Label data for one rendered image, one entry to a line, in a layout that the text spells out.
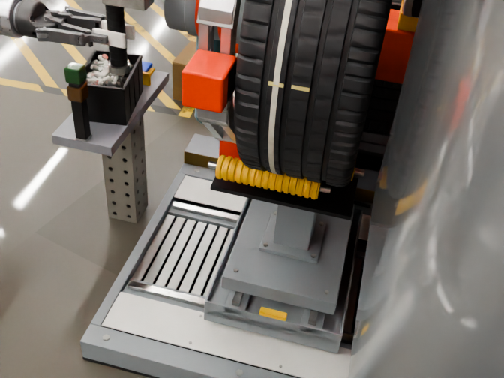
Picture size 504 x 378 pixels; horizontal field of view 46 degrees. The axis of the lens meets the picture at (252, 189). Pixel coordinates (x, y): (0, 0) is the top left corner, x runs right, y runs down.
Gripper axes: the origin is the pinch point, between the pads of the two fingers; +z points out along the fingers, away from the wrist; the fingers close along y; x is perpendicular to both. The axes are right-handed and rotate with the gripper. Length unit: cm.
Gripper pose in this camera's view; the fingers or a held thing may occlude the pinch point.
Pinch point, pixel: (114, 34)
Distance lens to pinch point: 129.0
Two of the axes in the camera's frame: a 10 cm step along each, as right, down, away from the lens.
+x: 0.7, -7.7, -6.3
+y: -2.4, 6.0, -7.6
